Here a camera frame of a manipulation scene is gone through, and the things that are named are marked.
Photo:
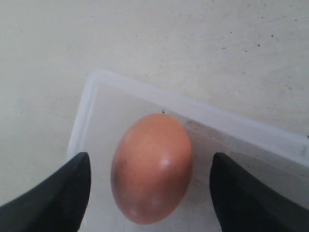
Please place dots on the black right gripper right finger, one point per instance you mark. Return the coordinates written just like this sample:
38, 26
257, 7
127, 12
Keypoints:
242, 203

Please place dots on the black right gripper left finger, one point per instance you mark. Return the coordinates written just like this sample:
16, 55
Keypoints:
57, 204

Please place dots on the brown egg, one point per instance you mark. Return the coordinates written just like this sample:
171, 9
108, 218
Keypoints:
151, 168

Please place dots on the clear plastic tray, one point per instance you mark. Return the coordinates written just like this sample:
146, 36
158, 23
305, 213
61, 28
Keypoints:
111, 103

